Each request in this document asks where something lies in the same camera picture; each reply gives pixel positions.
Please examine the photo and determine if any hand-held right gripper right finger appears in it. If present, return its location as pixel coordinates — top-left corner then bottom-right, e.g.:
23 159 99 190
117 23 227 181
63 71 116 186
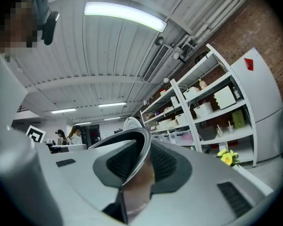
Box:
132 140 274 226

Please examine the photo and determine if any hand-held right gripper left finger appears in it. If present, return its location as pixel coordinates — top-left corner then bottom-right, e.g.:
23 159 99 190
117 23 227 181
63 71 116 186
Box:
49 139 146 213

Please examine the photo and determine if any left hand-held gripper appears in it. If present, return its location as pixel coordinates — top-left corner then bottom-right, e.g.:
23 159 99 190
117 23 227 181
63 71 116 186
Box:
25 125 88 154

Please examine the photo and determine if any shiny metal bowl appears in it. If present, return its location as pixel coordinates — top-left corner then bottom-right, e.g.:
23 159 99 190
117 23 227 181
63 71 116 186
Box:
88 127 156 224

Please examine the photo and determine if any yellow potted flower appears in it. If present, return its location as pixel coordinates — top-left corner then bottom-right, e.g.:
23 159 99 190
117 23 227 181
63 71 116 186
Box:
216 148 241 168

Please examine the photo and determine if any ceiling tube light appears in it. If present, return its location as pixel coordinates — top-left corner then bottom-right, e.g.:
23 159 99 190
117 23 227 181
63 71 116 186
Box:
98 102 127 108
84 1 168 33
50 107 77 114

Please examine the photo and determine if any dark grey storage bin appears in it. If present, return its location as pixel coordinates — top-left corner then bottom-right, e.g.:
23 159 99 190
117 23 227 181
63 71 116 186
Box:
197 123 218 141

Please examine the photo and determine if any row of clear storage bins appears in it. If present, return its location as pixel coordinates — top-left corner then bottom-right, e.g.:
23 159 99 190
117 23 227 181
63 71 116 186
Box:
153 129 197 147

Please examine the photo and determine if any white storage box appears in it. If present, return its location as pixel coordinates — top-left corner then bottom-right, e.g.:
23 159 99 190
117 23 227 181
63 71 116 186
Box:
175 113 188 125
158 119 173 130

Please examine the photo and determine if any white metal shelving rack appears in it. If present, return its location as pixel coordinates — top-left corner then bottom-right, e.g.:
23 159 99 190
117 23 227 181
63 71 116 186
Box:
139 43 259 168

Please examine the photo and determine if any green box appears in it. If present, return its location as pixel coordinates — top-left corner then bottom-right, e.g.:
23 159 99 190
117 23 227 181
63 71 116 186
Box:
231 109 246 129

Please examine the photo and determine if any white perforated storage basket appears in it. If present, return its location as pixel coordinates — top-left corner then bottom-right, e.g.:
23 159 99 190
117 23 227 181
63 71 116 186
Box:
193 102 214 118
183 86 200 100

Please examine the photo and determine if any white drawer box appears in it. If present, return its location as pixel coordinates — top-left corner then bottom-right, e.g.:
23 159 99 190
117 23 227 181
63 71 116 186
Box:
213 86 237 110

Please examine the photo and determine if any grey refrigerator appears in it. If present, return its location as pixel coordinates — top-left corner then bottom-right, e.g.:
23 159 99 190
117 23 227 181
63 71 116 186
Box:
230 47 283 163

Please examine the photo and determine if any ceiling air vent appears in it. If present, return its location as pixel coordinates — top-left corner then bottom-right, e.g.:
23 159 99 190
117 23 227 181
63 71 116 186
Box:
142 43 172 83

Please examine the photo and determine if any red diamond sticker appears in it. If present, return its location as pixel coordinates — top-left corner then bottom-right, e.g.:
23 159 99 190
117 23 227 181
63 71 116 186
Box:
244 57 255 72

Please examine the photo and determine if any ceiling spotlight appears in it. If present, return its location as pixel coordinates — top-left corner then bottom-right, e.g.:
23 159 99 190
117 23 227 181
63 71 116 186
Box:
173 52 186 65

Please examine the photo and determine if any person's head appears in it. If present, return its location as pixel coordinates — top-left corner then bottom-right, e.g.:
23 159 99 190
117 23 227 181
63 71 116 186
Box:
0 0 50 56

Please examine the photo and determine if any black head-mounted camera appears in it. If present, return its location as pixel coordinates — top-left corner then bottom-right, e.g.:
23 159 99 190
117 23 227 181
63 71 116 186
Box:
36 0 60 46

